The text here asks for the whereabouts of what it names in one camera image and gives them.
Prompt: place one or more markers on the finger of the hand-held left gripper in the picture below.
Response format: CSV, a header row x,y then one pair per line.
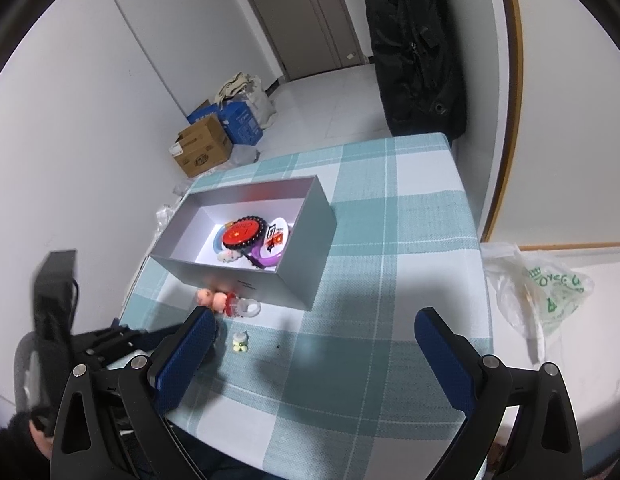
x,y
154,339
107,335

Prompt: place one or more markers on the green print plastic bag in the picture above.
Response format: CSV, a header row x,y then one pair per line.
x,y
550,295

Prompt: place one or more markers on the grey door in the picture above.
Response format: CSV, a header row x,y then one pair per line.
x,y
310,25

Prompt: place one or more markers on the red black round badge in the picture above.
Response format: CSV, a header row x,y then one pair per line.
x,y
260,242

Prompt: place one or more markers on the person's left hand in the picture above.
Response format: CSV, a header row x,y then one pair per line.
x,y
39,440

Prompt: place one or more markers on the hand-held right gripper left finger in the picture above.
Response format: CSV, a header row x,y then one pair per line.
x,y
182,360

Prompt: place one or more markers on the brown cardboard box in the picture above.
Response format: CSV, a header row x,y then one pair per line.
x,y
202,150

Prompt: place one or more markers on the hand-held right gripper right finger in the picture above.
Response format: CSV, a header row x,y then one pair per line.
x,y
445,360

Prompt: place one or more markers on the black backpack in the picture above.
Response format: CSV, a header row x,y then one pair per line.
x,y
415,50

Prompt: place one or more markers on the blue cardboard box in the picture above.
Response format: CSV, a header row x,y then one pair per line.
x,y
202,114
242,122

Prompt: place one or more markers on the checked teal tablecloth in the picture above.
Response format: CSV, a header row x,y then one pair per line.
x,y
390,240

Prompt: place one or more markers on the white round badge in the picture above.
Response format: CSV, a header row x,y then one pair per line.
x,y
276,235

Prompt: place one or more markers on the small yellow white charm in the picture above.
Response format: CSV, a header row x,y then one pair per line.
x,y
240,343

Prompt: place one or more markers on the grey cardboard storage box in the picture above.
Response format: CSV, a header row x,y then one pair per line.
x,y
302,270

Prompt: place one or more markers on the white bag with cloth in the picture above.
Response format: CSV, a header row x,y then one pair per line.
x,y
244,90

